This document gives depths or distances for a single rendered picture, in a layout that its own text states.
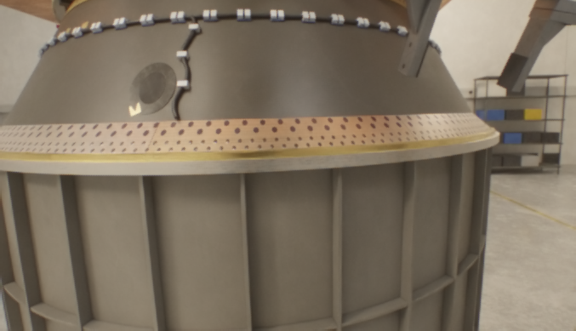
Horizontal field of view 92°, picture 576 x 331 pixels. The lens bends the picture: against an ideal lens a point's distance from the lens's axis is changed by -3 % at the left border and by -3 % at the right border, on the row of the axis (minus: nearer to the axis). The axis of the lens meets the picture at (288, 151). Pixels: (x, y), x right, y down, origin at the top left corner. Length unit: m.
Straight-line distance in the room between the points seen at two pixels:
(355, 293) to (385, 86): 0.50
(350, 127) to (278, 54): 0.24
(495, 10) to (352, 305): 7.14
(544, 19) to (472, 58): 6.74
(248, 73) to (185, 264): 0.43
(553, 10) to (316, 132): 0.39
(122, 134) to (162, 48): 0.23
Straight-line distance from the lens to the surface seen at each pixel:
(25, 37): 9.53
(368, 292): 0.77
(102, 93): 0.80
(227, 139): 0.58
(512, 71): 0.44
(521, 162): 7.10
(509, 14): 7.66
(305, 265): 0.67
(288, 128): 0.60
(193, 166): 0.55
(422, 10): 0.36
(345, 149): 0.58
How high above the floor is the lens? 1.24
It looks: 7 degrees down
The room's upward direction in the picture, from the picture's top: 1 degrees counter-clockwise
